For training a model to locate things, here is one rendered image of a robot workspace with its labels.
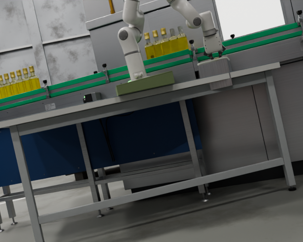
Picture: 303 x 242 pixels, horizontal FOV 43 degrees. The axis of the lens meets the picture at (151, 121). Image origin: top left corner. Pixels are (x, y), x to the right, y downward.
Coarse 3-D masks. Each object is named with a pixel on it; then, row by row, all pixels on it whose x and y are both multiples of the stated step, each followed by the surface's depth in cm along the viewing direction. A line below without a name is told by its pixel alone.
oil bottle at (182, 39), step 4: (180, 36) 254; (184, 36) 253; (180, 40) 254; (184, 40) 254; (180, 44) 254; (184, 44) 254; (188, 44) 257; (180, 48) 255; (184, 48) 254; (188, 48) 254
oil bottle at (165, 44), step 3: (162, 39) 259; (165, 39) 258; (168, 39) 258; (162, 42) 258; (165, 42) 257; (168, 42) 257; (162, 45) 258; (165, 45) 258; (168, 45) 257; (162, 48) 259; (165, 48) 258; (168, 48) 257; (165, 51) 258; (168, 51) 257; (171, 51) 258; (165, 54) 258
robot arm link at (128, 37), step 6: (120, 30) 217; (126, 30) 215; (132, 30) 218; (138, 30) 225; (120, 36) 217; (126, 36) 216; (132, 36) 216; (138, 36) 223; (120, 42) 219; (126, 42) 216; (132, 42) 217; (126, 48) 217; (132, 48) 217; (138, 48) 219; (126, 54) 218
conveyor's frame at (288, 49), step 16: (256, 48) 239; (272, 48) 236; (288, 48) 234; (192, 64) 241; (240, 64) 242; (256, 64) 239; (128, 80) 253; (176, 80) 244; (64, 96) 267; (80, 96) 263; (112, 96) 257; (0, 112) 282; (16, 112) 278; (32, 112) 275
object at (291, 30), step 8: (288, 24) 234; (296, 24) 233; (264, 32) 238; (272, 32) 237; (280, 32) 236; (288, 32) 235; (296, 32) 233; (232, 40) 244; (240, 40) 243; (248, 40) 242; (256, 40) 240; (264, 40) 239; (272, 40) 237; (200, 48) 250; (232, 48) 244; (240, 48) 243; (192, 56) 252; (200, 56) 251; (216, 56) 248
